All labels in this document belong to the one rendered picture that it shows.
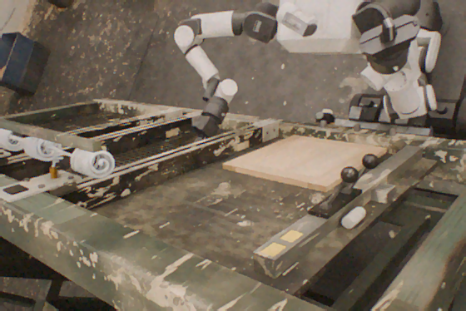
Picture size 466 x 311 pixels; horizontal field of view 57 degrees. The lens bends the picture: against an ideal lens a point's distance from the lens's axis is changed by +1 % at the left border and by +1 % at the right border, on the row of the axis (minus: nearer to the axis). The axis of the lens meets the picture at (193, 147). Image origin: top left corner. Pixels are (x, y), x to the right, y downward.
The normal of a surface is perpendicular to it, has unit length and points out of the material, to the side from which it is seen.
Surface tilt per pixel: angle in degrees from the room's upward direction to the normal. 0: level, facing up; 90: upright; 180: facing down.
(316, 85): 0
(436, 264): 60
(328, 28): 23
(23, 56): 90
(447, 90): 0
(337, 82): 0
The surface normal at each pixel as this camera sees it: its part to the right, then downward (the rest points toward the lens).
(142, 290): -0.67, 0.22
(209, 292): -0.04, -0.96
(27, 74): 0.75, 0.12
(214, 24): -0.40, 0.25
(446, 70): -0.60, -0.29
